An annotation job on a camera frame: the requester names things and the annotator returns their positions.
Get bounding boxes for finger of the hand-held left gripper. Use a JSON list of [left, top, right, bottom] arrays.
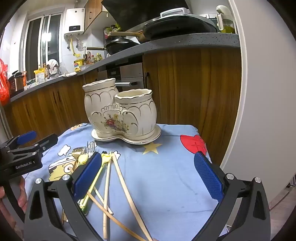
[[0, 130, 37, 152], [7, 133, 58, 163]]

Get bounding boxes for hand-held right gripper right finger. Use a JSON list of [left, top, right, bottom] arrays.
[[192, 152, 271, 241]]

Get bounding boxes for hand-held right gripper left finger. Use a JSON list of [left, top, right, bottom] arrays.
[[23, 152, 107, 241]]

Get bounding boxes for silver fork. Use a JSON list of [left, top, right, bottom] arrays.
[[87, 141, 96, 158]]

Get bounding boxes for wooden chopstick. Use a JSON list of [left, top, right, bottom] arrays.
[[94, 186, 114, 215], [87, 191, 145, 241], [112, 152, 153, 241], [103, 160, 112, 240]]

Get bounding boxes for cream ceramic utensil holder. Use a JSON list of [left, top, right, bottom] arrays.
[[83, 78, 158, 141]]

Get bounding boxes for person's left hand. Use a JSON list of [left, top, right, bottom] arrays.
[[17, 175, 28, 209]]

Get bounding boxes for blue printed cloth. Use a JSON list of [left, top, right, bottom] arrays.
[[22, 123, 226, 241]]

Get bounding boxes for red plastic bag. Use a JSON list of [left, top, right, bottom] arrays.
[[0, 58, 11, 107]]

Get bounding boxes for brown electric cooker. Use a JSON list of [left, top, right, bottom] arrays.
[[8, 71, 25, 93]]

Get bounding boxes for yellow snack packet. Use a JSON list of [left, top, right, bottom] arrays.
[[34, 68, 46, 84]]

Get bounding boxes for cream ceramic holder tray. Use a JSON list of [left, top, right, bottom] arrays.
[[91, 124, 162, 145]]

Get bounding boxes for white cloth bundle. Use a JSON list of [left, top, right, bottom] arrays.
[[47, 59, 60, 75]]

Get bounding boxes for yellow oil bottle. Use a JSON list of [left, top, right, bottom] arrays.
[[73, 58, 85, 73]]

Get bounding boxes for wooden base cabinets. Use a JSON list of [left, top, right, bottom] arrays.
[[5, 47, 242, 166]]

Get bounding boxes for kitchen window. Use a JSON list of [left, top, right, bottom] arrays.
[[23, 13, 64, 75]]

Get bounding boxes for row of condiment bottles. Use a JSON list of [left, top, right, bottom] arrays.
[[83, 53, 103, 65]]

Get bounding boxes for stainless steel oven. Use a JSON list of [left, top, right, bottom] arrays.
[[98, 62, 144, 93]]

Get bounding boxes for white water heater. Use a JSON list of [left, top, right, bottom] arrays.
[[63, 8, 86, 37]]

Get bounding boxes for pile of green packets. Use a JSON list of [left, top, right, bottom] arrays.
[[104, 24, 122, 39]]

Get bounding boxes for grey kitchen countertop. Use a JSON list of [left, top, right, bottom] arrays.
[[9, 32, 241, 102]]

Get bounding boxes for oil dispenser bottle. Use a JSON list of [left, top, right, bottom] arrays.
[[216, 5, 236, 34]]

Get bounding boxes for black range hood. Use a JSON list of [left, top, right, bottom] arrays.
[[102, 0, 192, 30]]

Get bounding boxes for black frying pan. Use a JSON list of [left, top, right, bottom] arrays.
[[143, 7, 219, 40]]

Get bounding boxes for black wok with wooden handle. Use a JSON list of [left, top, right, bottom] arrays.
[[87, 38, 139, 56]]

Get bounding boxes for frying pan with wooden handle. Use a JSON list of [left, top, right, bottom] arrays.
[[109, 22, 162, 43]]

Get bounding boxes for wooden wall cabinet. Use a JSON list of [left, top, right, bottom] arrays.
[[84, 0, 109, 34]]

